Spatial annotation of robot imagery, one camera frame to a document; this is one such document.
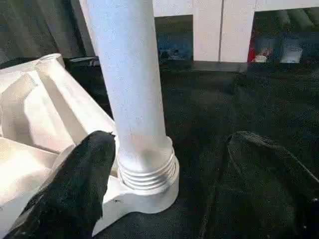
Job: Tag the white plastic table leg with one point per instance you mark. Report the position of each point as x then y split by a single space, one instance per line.
132 74

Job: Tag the black mat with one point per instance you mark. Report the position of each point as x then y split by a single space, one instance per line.
224 112

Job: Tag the white plastic table top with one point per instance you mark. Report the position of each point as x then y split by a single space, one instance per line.
37 112

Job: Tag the small red white figurine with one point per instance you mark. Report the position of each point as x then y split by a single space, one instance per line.
260 54

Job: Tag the grey curtain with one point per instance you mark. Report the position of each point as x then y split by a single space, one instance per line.
37 30

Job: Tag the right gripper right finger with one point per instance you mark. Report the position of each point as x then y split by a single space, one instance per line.
274 189

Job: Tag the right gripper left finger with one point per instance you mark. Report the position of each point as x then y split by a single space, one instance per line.
69 184

